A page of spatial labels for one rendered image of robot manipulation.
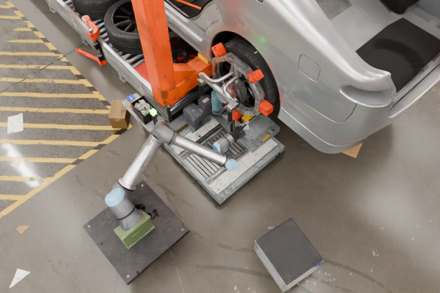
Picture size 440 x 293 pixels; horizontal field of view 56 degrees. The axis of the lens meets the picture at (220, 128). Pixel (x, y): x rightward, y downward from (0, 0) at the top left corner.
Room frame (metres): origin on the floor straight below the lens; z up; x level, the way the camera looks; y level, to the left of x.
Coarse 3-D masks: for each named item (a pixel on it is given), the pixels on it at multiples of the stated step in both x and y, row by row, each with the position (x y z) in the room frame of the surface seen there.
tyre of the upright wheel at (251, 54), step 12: (240, 36) 2.42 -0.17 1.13; (228, 48) 2.31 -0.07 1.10; (240, 48) 2.23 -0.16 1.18; (252, 48) 2.23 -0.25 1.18; (252, 60) 2.12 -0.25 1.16; (264, 60) 2.14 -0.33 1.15; (264, 72) 2.05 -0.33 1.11; (264, 84) 2.01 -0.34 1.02; (276, 84) 2.02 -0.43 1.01; (276, 96) 1.98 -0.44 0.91
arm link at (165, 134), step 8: (160, 128) 1.70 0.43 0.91; (168, 128) 1.70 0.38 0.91; (160, 136) 1.64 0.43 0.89; (168, 136) 1.63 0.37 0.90; (176, 136) 1.65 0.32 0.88; (168, 144) 1.60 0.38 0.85; (176, 144) 1.61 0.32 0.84; (184, 144) 1.61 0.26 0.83; (192, 144) 1.62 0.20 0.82; (192, 152) 1.58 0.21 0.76; (200, 152) 1.58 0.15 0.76; (208, 152) 1.58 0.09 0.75; (216, 152) 1.60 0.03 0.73; (216, 160) 1.54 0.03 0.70; (224, 160) 1.55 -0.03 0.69; (232, 160) 1.55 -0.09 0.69; (232, 168) 1.51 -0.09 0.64
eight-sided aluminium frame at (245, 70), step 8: (224, 56) 2.22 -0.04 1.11; (232, 56) 2.21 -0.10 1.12; (216, 64) 2.31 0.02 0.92; (232, 64) 2.15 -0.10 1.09; (240, 64) 2.15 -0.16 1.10; (216, 72) 2.31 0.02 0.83; (248, 72) 2.05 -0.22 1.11; (248, 80) 2.02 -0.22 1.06; (256, 88) 1.98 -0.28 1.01; (256, 96) 1.95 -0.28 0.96; (264, 96) 1.96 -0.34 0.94; (240, 104) 2.13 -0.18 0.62; (256, 104) 1.94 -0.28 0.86; (240, 112) 2.06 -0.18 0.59; (248, 112) 2.00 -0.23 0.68; (256, 112) 1.93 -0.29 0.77
